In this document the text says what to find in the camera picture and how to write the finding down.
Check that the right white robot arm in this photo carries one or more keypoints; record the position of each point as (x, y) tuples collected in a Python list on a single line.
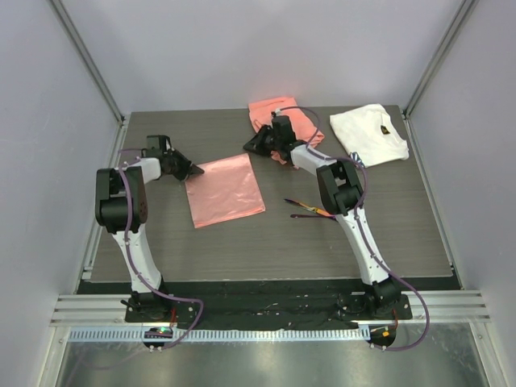
[(342, 196)]

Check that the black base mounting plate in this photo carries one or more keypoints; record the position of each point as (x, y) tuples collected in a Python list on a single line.
[(254, 305)]

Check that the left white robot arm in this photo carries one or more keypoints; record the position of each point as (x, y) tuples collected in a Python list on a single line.
[(121, 208)]

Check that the white slotted cable duct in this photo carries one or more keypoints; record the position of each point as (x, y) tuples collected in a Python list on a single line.
[(167, 335)]

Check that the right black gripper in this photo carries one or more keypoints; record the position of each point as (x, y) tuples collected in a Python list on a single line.
[(255, 144)]

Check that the left aluminium frame post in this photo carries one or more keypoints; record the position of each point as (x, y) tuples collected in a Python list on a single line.
[(83, 53)]

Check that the right aluminium frame post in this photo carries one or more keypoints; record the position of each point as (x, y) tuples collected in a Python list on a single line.
[(444, 47)]

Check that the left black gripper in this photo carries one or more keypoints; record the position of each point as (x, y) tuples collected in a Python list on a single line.
[(186, 166)]

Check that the pink satin napkin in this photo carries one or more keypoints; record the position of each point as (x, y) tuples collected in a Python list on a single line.
[(227, 190)]

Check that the folded coral cloth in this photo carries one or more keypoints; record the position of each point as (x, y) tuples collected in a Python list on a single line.
[(304, 122)]

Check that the aluminium frame post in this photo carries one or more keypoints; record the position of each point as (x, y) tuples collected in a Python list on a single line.
[(444, 47), (83, 53)]

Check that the folded white shirt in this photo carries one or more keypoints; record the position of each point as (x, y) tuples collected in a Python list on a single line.
[(368, 135)]

